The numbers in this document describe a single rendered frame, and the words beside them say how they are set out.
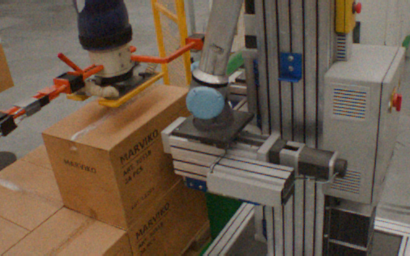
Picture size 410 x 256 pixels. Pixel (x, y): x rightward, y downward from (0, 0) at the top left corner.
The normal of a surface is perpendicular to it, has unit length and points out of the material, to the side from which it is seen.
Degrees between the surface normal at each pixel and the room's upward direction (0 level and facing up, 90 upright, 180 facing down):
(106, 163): 90
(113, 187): 90
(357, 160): 90
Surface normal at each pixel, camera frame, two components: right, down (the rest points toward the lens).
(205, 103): -0.09, 0.59
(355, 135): -0.50, 0.45
